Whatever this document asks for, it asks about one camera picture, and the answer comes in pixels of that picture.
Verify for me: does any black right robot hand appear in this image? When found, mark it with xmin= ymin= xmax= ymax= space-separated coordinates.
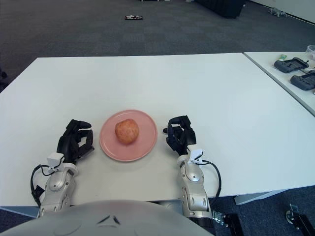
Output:
xmin=162 ymin=115 xmax=197 ymax=157

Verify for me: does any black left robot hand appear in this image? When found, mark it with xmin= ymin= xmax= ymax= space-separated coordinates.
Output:
xmin=56 ymin=119 xmax=95 ymax=165

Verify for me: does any red yellow apple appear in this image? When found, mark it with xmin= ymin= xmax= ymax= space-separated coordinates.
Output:
xmin=115 ymin=118 xmax=139 ymax=145

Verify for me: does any pink round plate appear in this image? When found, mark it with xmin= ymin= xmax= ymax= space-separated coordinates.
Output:
xmin=99 ymin=110 xmax=158 ymax=162

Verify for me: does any large white table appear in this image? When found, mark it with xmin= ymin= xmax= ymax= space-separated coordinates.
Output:
xmin=0 ymin=52 xmax=315 ymax=218

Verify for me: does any grey robot torso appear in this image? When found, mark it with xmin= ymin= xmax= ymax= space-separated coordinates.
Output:
xmin=0 ymin=199 xmax=210 ymax=236

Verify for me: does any black stand bar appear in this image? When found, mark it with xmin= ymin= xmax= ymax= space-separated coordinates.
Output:
xmin=222 ymin=213 xmax=244 ymax=236
xmin=294 ymin=214 xmax=315 ymax=236

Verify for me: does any white side table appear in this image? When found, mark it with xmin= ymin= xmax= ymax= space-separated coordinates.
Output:
xmin=243 ymin=51 xmax=315 ymax=118

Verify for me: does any grey handheld controller with screen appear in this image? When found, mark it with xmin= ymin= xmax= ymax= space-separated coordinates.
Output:
xmin=273 ymin=57 xmax=310 ymax=74

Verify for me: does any metal caster wheel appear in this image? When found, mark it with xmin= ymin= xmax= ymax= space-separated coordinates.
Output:
xmin=285 ymin=203 xmax=300 ymax=225

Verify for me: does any black cabinet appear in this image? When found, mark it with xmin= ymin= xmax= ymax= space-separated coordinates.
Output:
xmin=195 ymin=0 xmax=247 ymax=19

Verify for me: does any small grey robot dog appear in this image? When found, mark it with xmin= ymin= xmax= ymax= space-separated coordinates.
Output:
xmin=269 ymin=7 xmax=288 ymax=17

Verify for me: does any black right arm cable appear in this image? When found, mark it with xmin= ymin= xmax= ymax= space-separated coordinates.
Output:
xmin=201 ymin=160 xmax=222 ymax=199

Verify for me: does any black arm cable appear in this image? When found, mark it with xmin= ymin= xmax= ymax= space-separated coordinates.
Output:
xmin=201 ymin=160 xmax=222 ymax=199
xmin=30 ymin=164 xmax=52 ymax=206

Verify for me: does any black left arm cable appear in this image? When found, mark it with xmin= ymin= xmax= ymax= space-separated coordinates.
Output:
xmin=30 ymin=164 xmax=52 ymax=206

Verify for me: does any metal hinge bracket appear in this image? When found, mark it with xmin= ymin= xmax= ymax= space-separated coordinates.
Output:
xmin=213 ymin=210 xmax=228 ymax=226

